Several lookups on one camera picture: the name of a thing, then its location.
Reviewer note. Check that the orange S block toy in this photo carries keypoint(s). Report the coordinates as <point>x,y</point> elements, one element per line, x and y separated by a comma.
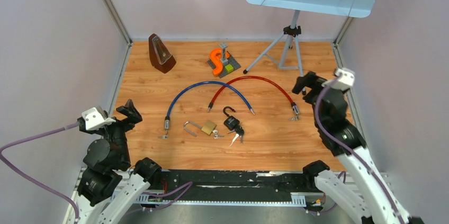
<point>222,62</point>

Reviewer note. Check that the brown wooden metronome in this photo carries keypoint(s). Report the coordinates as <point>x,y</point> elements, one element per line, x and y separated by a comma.
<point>161,59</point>

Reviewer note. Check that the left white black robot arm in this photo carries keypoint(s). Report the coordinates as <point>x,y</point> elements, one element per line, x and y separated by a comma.
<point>106,156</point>

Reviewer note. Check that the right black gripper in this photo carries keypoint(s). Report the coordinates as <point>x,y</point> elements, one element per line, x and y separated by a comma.
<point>310,80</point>

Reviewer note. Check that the red cable lock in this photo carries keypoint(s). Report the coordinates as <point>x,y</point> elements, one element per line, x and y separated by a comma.
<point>293,105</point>

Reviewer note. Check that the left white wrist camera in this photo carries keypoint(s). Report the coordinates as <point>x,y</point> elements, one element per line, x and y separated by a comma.
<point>95,118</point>

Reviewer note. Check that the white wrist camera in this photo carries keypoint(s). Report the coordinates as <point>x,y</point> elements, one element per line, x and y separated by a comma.
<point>344,79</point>
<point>95,118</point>

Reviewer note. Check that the red lock silver keys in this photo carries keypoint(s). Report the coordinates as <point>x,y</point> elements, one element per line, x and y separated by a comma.
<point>294,118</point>

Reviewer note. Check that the brass padlock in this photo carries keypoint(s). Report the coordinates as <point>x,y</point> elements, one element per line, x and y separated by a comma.
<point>208,128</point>

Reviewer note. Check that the black head key bunch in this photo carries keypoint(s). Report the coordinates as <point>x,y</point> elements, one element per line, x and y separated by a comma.
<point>239,134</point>

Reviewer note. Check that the small black padlock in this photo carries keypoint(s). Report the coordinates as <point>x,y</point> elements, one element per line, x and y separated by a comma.
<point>230,122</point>

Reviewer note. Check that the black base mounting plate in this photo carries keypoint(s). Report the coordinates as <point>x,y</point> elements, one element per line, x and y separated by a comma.
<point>236,186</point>

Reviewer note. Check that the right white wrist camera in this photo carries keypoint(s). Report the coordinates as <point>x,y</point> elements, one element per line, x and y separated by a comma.
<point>344,79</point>

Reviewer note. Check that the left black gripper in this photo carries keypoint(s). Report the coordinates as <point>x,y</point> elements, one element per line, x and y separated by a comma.
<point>129,109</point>

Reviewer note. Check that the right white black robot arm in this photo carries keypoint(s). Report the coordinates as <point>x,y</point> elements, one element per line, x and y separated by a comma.
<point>375,202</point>

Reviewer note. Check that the padlock silver keys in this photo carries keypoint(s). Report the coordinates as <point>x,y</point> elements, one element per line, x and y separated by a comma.
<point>219,134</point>

